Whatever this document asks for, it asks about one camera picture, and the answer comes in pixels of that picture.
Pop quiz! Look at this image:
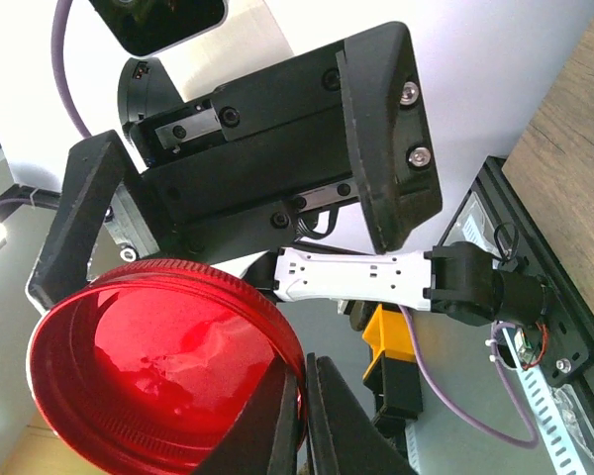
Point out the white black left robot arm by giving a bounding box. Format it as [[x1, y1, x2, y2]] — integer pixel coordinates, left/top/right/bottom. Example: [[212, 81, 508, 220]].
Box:
[[27, 22, 550, 326]]

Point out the orange candy bin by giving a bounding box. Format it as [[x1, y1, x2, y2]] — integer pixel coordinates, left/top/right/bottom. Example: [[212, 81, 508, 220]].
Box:
[[362, 304, 416, 392]]

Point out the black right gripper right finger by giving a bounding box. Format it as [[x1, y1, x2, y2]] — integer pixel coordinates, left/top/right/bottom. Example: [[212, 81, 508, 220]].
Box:
[[306, 353, 415, 475]]

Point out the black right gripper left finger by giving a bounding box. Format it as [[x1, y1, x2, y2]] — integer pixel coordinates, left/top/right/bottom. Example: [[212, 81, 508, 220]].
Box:
[[194, 363, 300, 475]]

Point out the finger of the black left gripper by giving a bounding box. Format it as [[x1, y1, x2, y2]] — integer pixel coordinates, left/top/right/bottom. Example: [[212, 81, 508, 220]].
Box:
[[27, 130, 144, 312]]

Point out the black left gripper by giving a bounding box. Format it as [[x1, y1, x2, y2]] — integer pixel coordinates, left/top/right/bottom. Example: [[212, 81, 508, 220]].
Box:
[[127, 22, 443, 263]]

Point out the light blue slotted cable duct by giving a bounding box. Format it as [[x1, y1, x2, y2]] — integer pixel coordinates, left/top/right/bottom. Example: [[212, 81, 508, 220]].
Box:
[[406, 320, 594, 474]]

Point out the red jar lid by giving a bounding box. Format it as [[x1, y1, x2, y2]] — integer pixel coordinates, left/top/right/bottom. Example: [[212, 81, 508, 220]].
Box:
[[27, 259, 306, 474]]

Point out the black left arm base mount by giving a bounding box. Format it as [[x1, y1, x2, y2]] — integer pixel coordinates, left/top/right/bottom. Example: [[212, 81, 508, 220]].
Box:
[[471, 156, 594, 392]]

